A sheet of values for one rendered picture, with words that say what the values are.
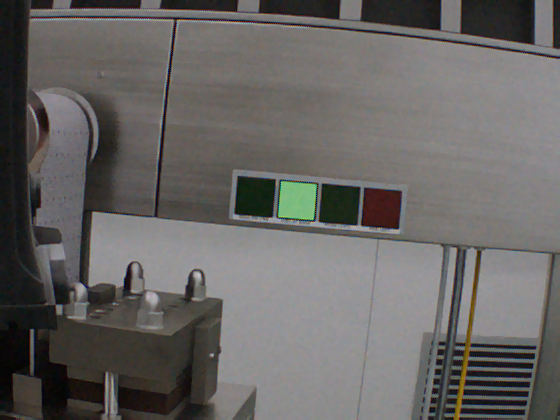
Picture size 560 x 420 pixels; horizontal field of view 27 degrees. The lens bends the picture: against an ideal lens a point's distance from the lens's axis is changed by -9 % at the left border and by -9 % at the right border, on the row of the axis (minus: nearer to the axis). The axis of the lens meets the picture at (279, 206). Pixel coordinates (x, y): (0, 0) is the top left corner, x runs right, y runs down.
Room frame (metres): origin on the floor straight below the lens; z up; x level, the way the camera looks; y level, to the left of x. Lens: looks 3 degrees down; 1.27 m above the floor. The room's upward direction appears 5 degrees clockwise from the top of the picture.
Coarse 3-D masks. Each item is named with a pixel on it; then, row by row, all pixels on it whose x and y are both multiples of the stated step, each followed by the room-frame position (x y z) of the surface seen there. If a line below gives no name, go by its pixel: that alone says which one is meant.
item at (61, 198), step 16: (80, 176) 1.74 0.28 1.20; (48, 192) 1.58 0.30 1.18; (64, 192) 1.66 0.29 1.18; (80, 192) 1.74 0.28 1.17; (48, 208) 1.58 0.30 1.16; (64, 208) 1.66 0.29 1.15; (80, 208) 1.75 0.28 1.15; (48, 224) 1.59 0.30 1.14; (64, 224) 1.67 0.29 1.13; (80, 224) 1.76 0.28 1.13; (64, 240) 1.68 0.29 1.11; (80, 240) 1.76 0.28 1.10
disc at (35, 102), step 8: (32, 96) 1.53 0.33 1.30; (32, 104) 1.53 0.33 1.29; (40, 104) 1.53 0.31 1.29; (40, 112) 1.53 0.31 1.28; (40, 120) 1.53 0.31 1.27; (48, 120) 1.53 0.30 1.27; (40, 128) 1.53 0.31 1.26; (48, 128) 1.53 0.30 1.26; (40, 136) 1.53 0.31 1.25; (48, 136) 1.53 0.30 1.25; (40, 144) 1.53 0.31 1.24; (48, 144) 1.53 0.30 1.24; (40, 152) 1.53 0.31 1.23; (32, 160) 1.53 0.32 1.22; (40, 160) 1.53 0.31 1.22; (32, 168) 1.53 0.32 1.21; (40, 168) 1.53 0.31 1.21
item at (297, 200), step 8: (288, 184) 1.82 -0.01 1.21; (296, 184) 1.82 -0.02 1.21; (304, 184) 1.81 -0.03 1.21; (312, 184) 1.81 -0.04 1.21; (288, 192) 1.82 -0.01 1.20; (296, 192) 1.82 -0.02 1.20; (304, 192) 1.81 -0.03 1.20; (312, 192) 1.81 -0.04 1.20; (280, 200) 1.82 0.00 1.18; (288, 200) 1.82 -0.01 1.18; (296, 200) 1.82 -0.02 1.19; (304, 200) 1.81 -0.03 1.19; (312, 200) 1.81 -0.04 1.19; (280, 208) 1.82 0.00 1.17; (288, 208) 1.82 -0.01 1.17; (296, 208) 1.82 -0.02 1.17; (304, 208) 1.81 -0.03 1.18; (312, 208) 1.81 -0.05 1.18; (280, 216) 1.82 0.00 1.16; (288, 216) 1.82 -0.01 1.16; (296, 216) 1.81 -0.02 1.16; (304, 216) 1.81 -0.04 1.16; (312, 216) 1.81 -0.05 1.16
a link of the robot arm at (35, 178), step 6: (30, 174) 1.34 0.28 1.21; (36, 174) 1.34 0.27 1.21; (30, 180) 1.33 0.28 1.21; (36, 180) 1.34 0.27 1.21; (30, 186) 1.33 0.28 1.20; (36, 186) 1.33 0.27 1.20; (30, 192) 1.33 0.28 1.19; (36, 192) 1.33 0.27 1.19; (36, 198) 1.34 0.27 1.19; (36, 204) 1.35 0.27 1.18
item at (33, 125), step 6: (30, 108) 1.53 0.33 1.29; (30, 114) 1.52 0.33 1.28; (30, 120) 1.52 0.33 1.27; (36, 120) 1.53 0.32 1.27; (30, 126) 1.52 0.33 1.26; (36, 126) 1.52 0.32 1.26; (30, 132) 1.52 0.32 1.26; (36, 132) 1.52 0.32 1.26; (30, 138) 1.52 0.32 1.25; (36, 138) 1.52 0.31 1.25; (30, 144) 1.52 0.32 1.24; (36, 144) 1.53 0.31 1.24; (30, 150) 1.52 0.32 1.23; (30, 156) 1.52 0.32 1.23
